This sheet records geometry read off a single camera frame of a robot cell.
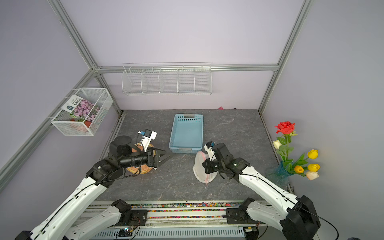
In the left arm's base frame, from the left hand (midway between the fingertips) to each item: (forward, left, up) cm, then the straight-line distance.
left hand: (168, 155), depth 64 cm
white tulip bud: (+3, -50, -1) cm, 50 cm away
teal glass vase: (-6, -55, -18) cm, 59 cm away
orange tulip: (-11, -52, +2) cm, 53 cm away
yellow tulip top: (-5, -62, +1) cm, 62 cm away
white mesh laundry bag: (+4, -14, -28) cm, 31 cm away
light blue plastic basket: (+30, -7, -28) cm, 41 cm away
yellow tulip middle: (-11, -58, +2) cm, 59 cm away
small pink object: (+56, -37, -29) cm, 73 cm away
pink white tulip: (-13, -57, 0) cm, 58 cm away
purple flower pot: (+26, +44, +6) cm, 51 cm away
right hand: (+3, -15, -16) cm, 22 cm away
